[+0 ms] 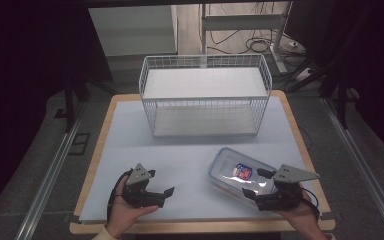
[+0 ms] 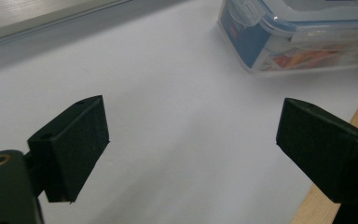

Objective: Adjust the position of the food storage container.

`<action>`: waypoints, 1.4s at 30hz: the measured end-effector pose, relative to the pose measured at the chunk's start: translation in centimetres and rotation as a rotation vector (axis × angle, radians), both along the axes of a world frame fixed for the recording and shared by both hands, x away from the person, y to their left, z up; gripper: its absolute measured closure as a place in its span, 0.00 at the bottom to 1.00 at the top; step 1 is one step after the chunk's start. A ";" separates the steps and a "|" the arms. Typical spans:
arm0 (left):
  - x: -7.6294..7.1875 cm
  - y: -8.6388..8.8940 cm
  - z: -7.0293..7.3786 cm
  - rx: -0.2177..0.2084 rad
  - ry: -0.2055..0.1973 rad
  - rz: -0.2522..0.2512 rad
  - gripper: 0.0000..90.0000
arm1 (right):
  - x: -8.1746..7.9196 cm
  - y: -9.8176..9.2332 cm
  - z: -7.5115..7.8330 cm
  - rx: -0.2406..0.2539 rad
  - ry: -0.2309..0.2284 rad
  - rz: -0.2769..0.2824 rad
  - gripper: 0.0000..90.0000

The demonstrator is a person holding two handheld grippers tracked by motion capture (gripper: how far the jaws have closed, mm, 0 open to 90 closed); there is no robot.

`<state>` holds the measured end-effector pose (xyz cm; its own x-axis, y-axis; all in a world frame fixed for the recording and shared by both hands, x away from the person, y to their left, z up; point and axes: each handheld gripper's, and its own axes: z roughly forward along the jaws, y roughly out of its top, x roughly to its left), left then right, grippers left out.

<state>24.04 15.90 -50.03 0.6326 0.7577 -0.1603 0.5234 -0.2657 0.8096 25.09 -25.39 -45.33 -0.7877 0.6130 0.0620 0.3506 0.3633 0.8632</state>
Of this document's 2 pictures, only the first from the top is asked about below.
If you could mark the person's right hand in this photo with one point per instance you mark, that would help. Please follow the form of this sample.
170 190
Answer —
300 215

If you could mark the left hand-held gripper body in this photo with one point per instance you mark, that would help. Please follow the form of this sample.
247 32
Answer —
139 190

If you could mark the white metal desk frame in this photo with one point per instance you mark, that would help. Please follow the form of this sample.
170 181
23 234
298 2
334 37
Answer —
243 21

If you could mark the white power strip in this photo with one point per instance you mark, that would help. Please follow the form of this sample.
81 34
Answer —
305 74

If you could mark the aluminium floor rail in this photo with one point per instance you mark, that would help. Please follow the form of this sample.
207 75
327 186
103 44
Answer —
363 160
46 180

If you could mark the wooden table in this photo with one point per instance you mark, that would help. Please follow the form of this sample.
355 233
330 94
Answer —
186 227

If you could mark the black stand leg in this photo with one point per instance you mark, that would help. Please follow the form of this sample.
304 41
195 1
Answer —
70 103
341 100

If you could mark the person's left hand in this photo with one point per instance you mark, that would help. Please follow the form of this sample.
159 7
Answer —
123 213

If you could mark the pale blue table mat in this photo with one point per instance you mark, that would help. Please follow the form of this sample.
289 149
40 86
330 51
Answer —
166 156

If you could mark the clear plastic lidded container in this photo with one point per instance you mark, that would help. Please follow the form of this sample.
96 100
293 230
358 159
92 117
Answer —
228 166

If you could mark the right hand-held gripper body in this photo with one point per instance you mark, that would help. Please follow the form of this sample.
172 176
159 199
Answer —
280 195

